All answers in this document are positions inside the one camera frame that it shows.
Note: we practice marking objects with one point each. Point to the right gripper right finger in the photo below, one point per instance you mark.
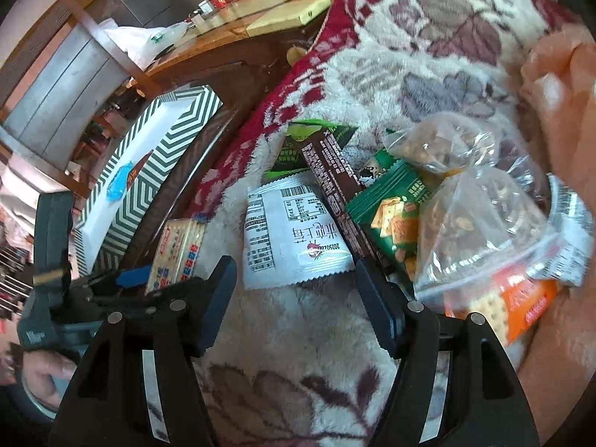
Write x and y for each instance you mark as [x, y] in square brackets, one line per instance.
[384, 304]

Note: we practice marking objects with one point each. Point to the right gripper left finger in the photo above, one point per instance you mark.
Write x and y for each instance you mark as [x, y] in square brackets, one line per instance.
[210, 303]

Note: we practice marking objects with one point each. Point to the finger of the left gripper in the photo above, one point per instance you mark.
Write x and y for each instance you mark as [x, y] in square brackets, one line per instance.
[132, 278]

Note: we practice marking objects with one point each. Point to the beige cracker pack red label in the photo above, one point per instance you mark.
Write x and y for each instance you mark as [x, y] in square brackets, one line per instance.
[176, 254]

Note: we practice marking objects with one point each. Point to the dark green cracker packet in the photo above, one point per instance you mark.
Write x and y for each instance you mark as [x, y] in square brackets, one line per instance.
[388, 210]

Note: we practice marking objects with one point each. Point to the white snack packet black text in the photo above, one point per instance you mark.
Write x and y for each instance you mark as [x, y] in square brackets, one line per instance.
[289, 235]

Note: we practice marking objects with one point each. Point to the orange cracker packet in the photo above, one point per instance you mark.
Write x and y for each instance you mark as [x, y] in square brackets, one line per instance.
[510, 303]

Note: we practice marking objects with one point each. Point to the clear bag of nuts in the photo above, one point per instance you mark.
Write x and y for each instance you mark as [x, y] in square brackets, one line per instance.
[478, 233]
[445, 143]

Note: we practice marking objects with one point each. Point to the brown chocolate bar wrapper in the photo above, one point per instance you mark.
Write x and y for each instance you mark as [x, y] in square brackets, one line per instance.
[339, 184]

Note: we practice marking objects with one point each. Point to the white printed snack packet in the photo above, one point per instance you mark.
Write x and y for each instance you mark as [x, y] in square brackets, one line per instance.
[575, 224]

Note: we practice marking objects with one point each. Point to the person's left hand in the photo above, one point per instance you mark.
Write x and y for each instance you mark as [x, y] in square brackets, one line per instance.
[39, 369]

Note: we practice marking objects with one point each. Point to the blue wrapped candy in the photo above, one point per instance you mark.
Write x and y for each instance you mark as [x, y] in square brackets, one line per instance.
[120, 183]

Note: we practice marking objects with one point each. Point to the floral red cream blanket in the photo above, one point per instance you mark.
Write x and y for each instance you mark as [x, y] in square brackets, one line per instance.
[299, 364]

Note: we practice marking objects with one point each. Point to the green striped white box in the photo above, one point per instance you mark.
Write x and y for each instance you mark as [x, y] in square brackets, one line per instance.
[154, 144]

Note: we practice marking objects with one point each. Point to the white plastic bag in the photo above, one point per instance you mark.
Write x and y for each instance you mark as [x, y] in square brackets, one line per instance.
[143, 45]

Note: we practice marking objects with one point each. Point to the wooden table yellow top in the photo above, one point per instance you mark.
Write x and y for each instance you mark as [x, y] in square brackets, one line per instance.
[241, 48]

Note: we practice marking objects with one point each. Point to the peach orange blanket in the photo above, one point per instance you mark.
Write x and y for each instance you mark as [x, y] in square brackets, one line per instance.
[558, 374]

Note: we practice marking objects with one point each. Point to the wooden chair frame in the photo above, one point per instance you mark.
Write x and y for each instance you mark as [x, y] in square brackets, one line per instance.
[42, 33]

